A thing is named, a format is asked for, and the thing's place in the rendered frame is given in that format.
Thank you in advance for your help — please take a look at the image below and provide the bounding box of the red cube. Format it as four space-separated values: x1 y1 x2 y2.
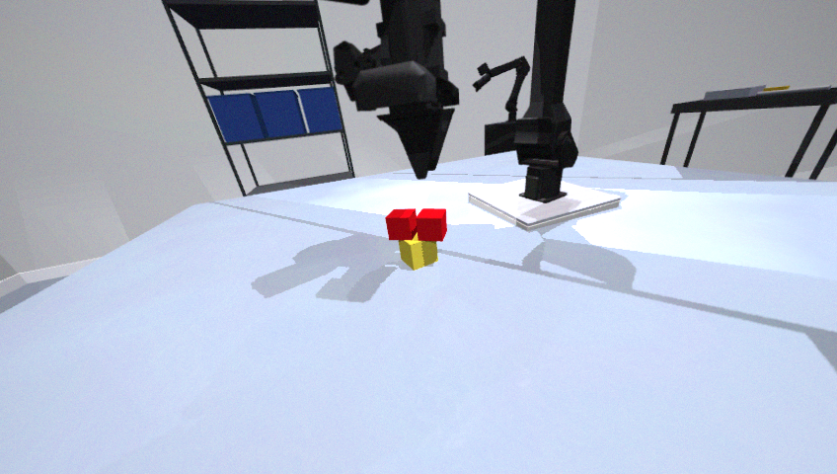
416 208 447 242
385 208 418 240

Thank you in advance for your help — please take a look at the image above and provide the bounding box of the yellow cube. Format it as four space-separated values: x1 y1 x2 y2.
398 233 438 271

